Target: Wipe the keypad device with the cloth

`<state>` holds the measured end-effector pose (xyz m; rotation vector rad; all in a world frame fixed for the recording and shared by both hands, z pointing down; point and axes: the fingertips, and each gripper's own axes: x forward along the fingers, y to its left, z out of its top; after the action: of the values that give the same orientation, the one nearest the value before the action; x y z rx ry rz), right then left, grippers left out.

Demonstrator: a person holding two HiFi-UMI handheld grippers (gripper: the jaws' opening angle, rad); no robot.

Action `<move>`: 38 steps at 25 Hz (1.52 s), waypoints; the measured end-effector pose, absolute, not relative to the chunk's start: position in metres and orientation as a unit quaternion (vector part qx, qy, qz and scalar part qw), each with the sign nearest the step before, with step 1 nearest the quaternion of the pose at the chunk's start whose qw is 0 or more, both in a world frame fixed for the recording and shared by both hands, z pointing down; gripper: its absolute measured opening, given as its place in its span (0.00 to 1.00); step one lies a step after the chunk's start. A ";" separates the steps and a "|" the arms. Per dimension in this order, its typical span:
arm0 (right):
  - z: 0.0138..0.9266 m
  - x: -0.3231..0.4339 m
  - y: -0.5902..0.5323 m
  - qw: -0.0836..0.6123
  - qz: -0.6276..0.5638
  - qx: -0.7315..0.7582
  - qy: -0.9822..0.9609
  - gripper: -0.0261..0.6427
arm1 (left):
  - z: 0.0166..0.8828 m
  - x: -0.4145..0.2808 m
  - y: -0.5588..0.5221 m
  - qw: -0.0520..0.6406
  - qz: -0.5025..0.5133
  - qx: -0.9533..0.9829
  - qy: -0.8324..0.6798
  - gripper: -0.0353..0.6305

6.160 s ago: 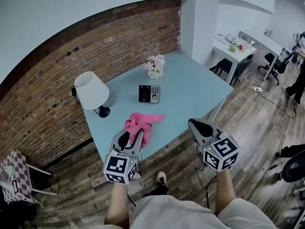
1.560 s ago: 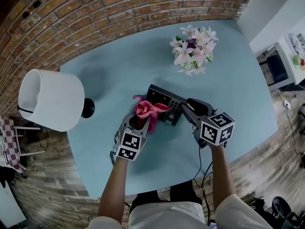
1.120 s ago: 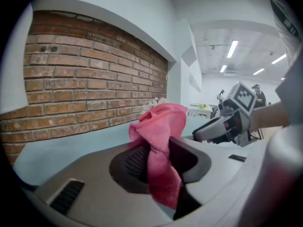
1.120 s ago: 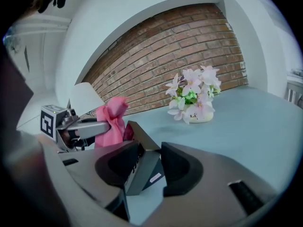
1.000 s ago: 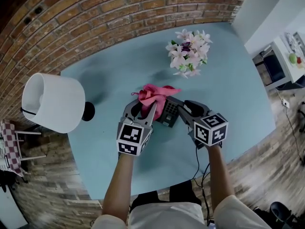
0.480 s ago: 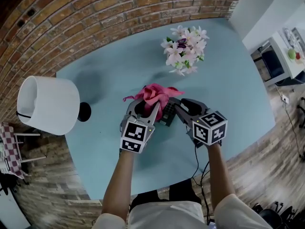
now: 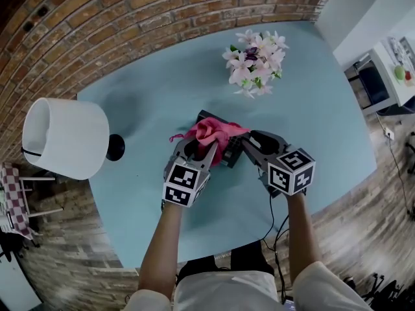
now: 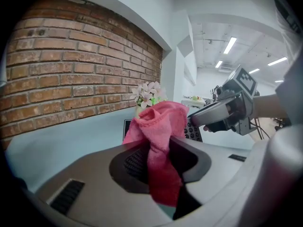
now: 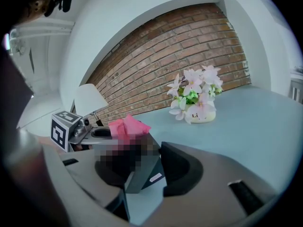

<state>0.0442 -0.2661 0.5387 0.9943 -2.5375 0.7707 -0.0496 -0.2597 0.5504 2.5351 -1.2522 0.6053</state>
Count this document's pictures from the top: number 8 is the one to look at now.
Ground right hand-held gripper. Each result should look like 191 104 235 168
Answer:
187 64 258 135

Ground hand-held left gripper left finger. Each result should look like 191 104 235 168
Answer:
35 141 175 227

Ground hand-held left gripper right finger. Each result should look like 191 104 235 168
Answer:
169 137 269 208

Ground pink cleaning cloth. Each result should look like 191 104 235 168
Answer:
122 100 190 208

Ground person's right forearm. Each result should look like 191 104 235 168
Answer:
252 92 292 122

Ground white desk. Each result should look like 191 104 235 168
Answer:
181 97 207 109

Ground light blue table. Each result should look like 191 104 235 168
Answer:
4 106 253 195

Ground pale pink flowers in vase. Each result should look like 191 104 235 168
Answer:
130 81 168 119

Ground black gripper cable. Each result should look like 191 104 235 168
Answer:
250 117 271 141

